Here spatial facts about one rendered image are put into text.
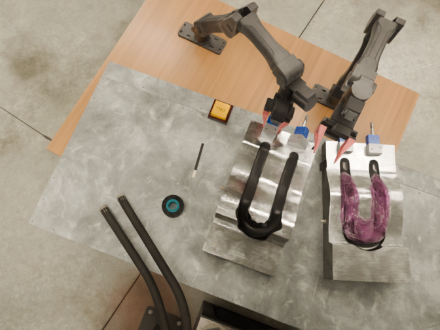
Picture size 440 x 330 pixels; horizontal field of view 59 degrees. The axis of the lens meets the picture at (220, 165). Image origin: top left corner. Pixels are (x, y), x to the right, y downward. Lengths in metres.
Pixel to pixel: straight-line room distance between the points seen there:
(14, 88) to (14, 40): 0.33
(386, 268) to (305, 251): 0.27
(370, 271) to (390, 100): 0.70
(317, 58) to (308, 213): 0.65
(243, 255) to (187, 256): 0.21
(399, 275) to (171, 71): 1.12
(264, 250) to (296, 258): 0.14
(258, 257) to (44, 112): 1.70
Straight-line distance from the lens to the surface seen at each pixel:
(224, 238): 1.37
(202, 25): 1.53
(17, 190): 2.52
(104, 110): 1.60
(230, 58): 1.66
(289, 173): 1.42
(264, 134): 1.40
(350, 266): 1.40
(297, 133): 1.44
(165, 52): 1.68
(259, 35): 1.25
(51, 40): 2.82
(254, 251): 1.38
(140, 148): 1.52
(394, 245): 1.50
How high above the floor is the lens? 2.23
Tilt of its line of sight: 75 degrees down
